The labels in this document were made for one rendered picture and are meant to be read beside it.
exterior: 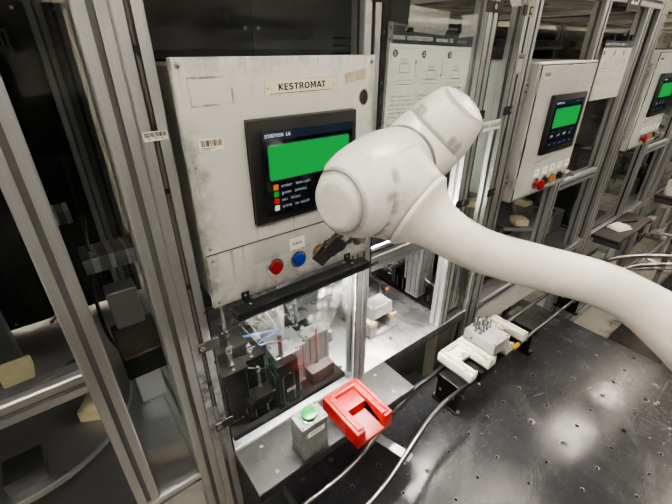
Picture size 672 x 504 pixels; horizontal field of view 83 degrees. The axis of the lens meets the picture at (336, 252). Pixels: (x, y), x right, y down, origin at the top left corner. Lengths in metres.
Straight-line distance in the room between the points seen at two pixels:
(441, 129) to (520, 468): 1.17
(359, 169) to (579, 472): 1.32
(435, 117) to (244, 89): 0.34
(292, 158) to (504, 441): 1.17
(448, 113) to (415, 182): 0.14
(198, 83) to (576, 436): 1.53
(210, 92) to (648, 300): 0.69
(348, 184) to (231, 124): 0.35
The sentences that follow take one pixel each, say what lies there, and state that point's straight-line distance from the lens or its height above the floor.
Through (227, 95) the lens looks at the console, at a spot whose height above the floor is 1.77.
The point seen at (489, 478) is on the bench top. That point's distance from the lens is 1.43.
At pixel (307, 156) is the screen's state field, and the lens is 0.77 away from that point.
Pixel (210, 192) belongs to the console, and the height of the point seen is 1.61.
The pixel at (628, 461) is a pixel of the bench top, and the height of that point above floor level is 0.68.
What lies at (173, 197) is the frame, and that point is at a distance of 0.71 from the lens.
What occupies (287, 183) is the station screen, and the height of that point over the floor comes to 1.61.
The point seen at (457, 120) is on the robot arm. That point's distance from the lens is 0.55.
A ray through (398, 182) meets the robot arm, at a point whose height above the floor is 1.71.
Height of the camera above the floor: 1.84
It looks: 28 degrees down
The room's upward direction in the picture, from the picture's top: straight up
